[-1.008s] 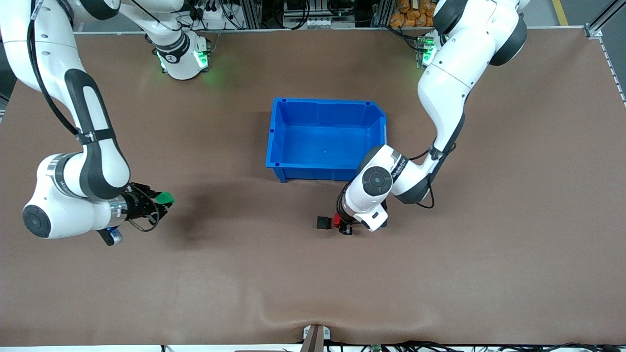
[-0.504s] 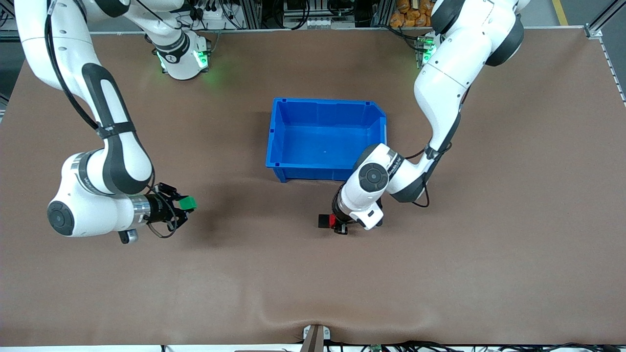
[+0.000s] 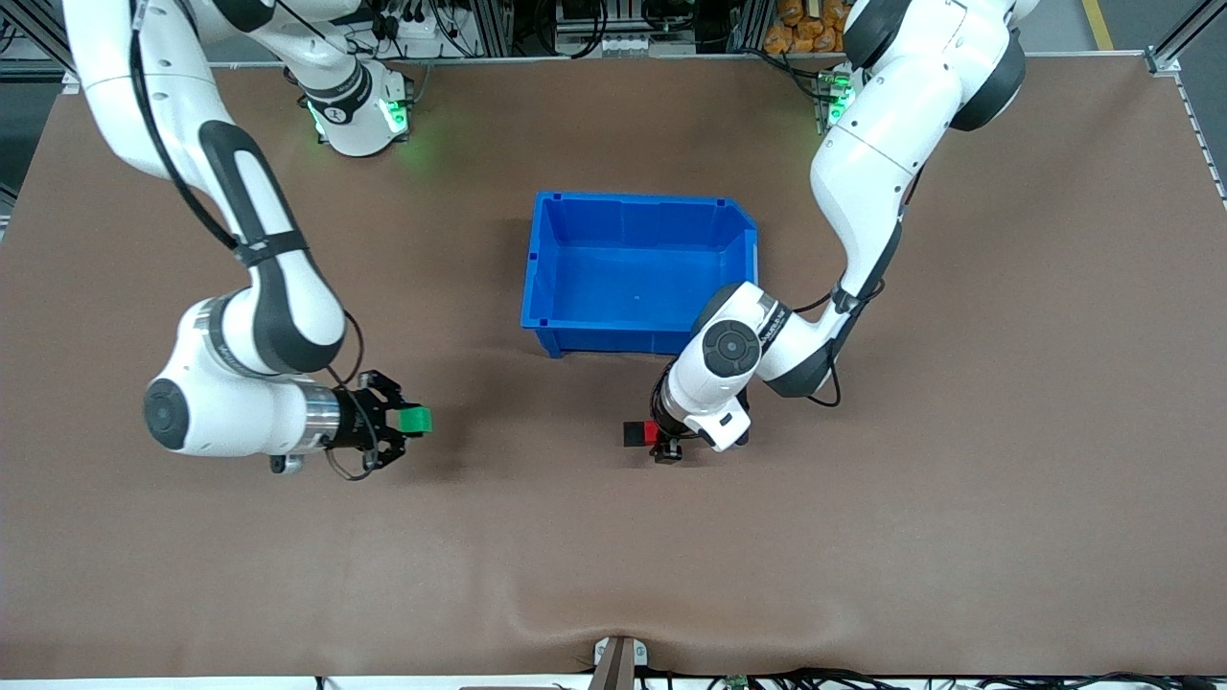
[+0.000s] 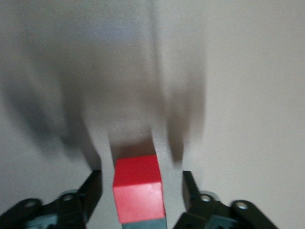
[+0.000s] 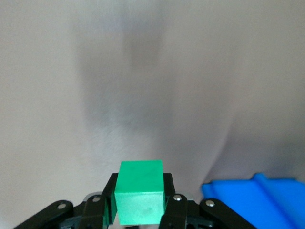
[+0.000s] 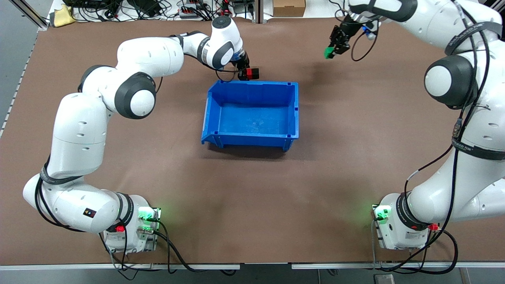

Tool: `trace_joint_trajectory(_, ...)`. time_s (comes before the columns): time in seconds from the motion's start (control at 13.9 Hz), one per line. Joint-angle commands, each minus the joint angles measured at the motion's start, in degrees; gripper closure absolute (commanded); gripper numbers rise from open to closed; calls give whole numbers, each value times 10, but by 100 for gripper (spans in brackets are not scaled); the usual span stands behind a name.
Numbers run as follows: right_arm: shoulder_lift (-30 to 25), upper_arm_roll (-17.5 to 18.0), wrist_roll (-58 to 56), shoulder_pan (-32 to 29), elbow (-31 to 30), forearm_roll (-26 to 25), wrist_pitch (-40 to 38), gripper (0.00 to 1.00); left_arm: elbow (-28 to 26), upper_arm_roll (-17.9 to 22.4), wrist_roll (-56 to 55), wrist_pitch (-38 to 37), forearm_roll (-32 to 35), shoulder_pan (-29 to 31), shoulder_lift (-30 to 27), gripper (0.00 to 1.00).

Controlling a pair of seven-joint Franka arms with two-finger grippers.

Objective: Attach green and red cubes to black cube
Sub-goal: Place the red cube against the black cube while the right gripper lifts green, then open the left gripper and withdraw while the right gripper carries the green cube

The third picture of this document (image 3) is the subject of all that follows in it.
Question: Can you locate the bag of orange items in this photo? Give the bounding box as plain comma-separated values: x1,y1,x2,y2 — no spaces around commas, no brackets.
763,0,868,56

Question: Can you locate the blue plastic storage bin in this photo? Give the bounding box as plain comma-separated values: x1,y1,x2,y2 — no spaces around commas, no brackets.
521,191,761,360

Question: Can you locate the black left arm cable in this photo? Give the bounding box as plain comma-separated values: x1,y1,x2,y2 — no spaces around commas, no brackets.
788,283,907,411

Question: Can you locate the white power strip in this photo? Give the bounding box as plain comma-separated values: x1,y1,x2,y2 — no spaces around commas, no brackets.
376,0,459,60

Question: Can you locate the grey table edge clamp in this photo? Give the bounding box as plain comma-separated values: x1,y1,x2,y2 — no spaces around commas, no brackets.
590,635,651,690

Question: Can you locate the grey electronics box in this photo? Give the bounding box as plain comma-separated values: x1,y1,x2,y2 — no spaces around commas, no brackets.
554,0,699,60

